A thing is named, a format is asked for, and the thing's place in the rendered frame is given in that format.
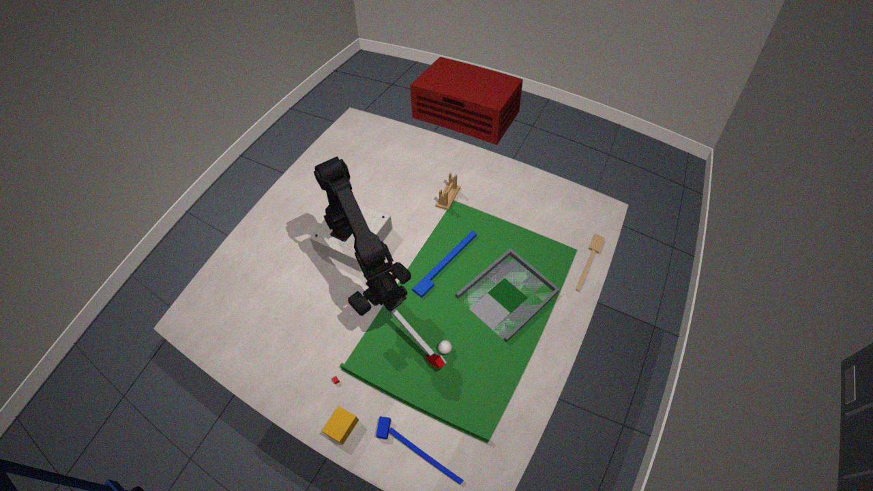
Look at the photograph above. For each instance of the yellow rectangular block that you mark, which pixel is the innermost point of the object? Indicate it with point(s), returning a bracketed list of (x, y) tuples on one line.
[(340, 425)]

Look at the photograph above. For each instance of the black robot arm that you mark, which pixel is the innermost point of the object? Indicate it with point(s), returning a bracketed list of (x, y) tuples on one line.
[(344, 217)]

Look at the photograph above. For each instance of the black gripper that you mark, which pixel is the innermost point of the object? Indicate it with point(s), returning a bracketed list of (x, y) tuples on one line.
[(361, 304)]

